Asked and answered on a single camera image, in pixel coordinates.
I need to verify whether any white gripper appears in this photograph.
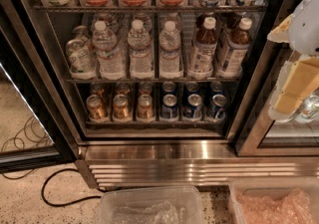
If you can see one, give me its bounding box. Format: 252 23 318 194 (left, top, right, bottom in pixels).
267 0 319 121

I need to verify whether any clear water bottle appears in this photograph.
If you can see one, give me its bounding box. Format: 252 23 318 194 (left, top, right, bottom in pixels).
93 21 126 80
128 19 154 79
159 21 181 79

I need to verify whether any right brown tea bottle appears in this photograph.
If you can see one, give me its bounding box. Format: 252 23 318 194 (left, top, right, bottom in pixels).
217 17 252 78

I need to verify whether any brown tea bottle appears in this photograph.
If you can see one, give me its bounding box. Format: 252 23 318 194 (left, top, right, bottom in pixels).
188 17 217 80
217 17 252 78

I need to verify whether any left brown tea bottle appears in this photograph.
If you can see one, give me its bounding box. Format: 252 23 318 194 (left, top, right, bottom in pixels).
188 17 217 80

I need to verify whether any stainless steel fridge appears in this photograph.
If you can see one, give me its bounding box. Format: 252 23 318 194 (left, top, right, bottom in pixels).
0 0 319 188

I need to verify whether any silver can middle shelf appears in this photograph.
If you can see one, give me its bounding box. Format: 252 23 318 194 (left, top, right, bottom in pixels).
66 39 96 80

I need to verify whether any open fridge glass door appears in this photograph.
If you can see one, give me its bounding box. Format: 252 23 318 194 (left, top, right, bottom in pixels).
0 10 76 174

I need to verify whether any right blue can front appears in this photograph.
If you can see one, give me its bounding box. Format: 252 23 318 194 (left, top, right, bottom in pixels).
206 94 227 122

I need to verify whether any middle blue can front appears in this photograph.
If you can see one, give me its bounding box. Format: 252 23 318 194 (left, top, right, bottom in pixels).
183 94 202 118

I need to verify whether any left blue can front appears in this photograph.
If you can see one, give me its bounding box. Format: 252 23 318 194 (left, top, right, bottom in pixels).
161 94 177 119

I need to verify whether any bin with pink bubble wrap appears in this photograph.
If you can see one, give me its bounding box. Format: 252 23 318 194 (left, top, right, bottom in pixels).
229 177 319 224

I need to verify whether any right gold can front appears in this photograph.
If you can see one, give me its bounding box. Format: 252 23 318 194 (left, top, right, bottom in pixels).
138 95 154 119

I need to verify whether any gold can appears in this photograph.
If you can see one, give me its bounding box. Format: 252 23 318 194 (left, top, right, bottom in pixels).
86 95 108 122
113 94 130 120
138 95 154 119

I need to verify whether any middle gold can front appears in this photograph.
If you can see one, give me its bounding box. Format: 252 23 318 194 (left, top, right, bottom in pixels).
113 94 130 120

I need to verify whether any left gold can front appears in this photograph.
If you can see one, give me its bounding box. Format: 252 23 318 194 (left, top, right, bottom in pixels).
86 95 108 122

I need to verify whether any clear plastic bin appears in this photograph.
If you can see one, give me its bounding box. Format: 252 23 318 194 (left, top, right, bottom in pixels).
99 186 204 224

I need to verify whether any black power cable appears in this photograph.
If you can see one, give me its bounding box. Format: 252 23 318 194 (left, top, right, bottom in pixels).
41 167 108 208

